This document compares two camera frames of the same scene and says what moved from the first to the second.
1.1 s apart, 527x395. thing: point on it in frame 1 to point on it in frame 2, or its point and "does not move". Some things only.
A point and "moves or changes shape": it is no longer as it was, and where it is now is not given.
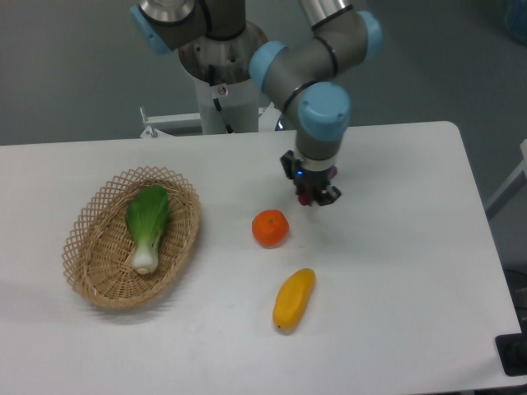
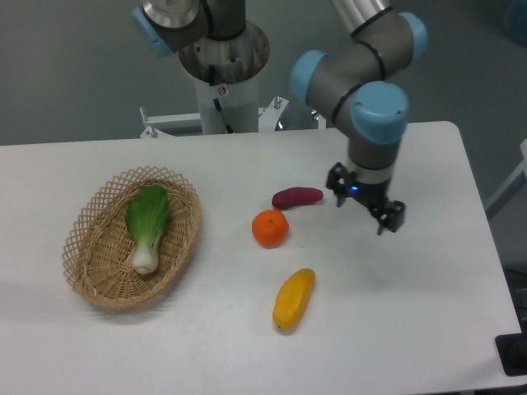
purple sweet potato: [305, 199] moves or changes shape
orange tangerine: [270, 228] does not move
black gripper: [314, 182] to [389, 215]
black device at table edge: [512, 350] does not move
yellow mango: [294, 298] does not move
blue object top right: [517, 20] does not move
